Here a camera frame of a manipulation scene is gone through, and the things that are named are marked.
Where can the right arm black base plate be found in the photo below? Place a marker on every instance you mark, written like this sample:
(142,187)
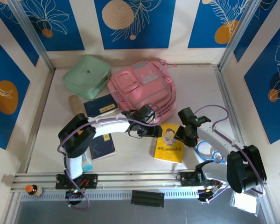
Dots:
(186,179)

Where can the black slotted plate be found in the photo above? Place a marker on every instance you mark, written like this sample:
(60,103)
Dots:
(147,198)

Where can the navy notebook with yellow tag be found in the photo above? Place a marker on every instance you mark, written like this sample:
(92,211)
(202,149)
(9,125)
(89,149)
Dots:
(102,147)

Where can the aluminium mounting rail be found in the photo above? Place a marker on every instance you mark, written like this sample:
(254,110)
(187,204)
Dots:
(135,180)

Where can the navy book with cream label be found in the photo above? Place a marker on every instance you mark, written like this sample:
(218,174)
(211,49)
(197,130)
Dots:
(98,105)

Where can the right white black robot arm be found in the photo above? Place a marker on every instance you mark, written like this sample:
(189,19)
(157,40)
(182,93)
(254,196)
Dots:
(214,137)

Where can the tan pencil case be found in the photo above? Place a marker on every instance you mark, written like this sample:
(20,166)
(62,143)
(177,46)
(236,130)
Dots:
(75,103)

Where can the orange capped small bottle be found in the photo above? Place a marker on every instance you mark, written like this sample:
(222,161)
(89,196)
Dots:
(33,190)

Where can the blue stethoscope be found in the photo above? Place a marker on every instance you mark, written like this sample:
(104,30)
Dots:
(199,145)

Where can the yellow cartoon cover book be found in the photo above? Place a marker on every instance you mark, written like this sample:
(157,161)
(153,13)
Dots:
(168,151)

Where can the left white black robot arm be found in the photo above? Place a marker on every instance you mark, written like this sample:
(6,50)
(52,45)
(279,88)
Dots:
(112,124)

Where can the mint green zip case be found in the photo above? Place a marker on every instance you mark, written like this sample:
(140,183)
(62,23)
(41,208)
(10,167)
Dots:
(86,74)

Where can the pink backpack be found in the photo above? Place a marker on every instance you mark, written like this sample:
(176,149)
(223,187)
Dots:
(142,88)

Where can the blue tissue pack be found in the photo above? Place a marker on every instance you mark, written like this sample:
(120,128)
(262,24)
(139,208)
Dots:
(87,163)

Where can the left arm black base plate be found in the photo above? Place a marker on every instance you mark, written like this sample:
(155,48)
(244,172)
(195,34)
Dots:
(91,180)

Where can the aluminium frame post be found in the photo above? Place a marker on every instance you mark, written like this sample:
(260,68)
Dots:
(238,35)
(34,39)

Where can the clear plastic bag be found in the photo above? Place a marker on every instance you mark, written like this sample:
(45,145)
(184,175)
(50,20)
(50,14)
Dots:
(243,204)

